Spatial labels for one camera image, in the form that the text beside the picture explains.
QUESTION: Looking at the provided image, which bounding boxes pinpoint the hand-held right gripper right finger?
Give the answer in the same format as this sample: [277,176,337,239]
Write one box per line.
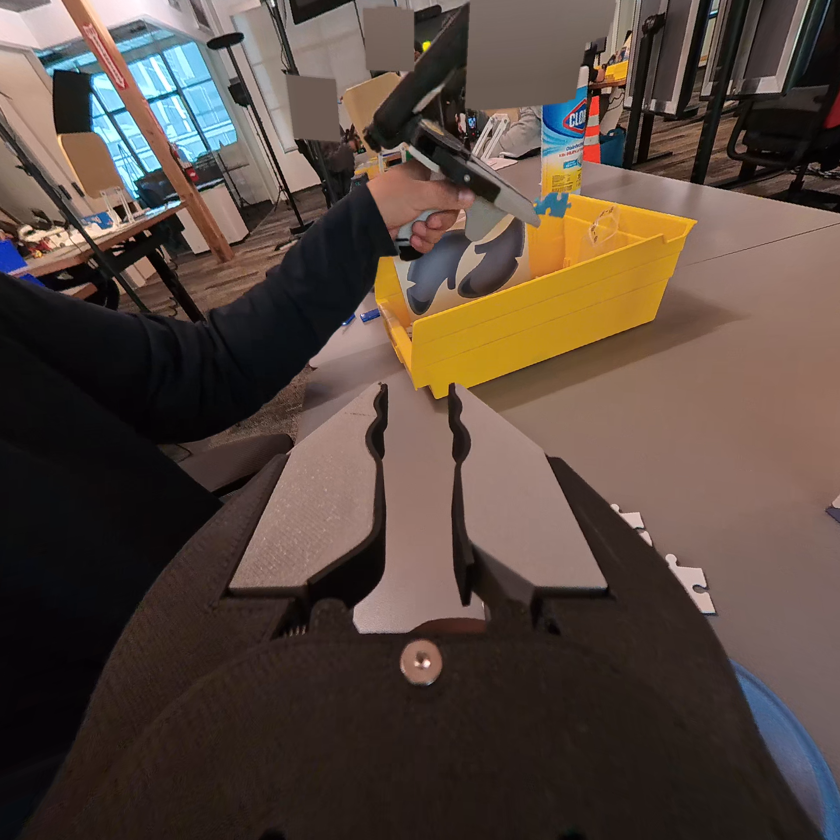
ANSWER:
[448,384,608,611]

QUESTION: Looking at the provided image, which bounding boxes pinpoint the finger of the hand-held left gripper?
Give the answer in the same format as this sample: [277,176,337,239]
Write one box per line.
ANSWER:
[462,187,543,238]

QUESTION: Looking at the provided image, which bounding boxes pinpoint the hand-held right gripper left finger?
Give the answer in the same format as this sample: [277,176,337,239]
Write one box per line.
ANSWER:
[226,382,388,608]

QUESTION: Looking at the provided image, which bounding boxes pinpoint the person's left forearm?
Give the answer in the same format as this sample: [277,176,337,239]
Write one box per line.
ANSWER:
[118,185,401,447]

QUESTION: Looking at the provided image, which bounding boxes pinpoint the person's left hand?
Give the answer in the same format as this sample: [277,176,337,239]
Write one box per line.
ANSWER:
[366,164,478,256]

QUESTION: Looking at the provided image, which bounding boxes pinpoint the printed sheet with blue shapes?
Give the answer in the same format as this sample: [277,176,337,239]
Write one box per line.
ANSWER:
[399,210,534,324]

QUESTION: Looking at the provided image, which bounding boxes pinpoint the tan padded panel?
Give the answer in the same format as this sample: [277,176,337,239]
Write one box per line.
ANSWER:
[343,71,403,158]
[58,131,123,198]

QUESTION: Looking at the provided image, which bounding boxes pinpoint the white folding stand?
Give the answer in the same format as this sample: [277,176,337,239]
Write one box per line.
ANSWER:
[472,113,519,161]

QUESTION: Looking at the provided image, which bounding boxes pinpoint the disinfecting wipes canister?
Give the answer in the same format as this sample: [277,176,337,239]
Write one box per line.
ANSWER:
[540,66,589,198]

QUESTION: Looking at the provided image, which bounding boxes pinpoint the clear plastic bag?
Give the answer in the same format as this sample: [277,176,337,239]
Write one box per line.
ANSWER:
[586,202,623,249]

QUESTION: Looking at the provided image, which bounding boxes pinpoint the black light stand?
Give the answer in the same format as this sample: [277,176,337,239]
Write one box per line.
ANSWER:
[206,33,309,231]

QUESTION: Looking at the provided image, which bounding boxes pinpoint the grey partition panel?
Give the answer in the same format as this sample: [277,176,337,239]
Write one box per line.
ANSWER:
[702,0,811,99]
[623,0,706,116]

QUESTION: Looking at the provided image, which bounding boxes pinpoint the white cabinet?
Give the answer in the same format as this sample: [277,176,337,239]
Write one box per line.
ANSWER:
[177,187,249,253]

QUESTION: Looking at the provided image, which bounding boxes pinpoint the person's dark-clothed torso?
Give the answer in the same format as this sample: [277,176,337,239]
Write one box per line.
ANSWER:
[0,272,224,840]

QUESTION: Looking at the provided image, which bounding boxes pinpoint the black office chair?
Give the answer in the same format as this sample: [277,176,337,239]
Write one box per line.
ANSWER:
[728,85,840,191]

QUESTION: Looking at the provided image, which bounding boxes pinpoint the blue plastic bowl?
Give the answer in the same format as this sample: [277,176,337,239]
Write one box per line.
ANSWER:
[727,658,826,840]

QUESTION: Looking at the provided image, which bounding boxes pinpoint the black square panel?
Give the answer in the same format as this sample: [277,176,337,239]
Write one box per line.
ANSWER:
[52,69,93,135]

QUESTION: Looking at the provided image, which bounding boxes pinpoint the wooden desk with black legs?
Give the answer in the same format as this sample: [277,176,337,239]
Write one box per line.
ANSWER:
[0,200,207,322]

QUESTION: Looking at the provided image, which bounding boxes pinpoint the wooden post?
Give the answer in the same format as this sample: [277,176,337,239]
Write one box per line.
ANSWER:
[62,0,235,263]

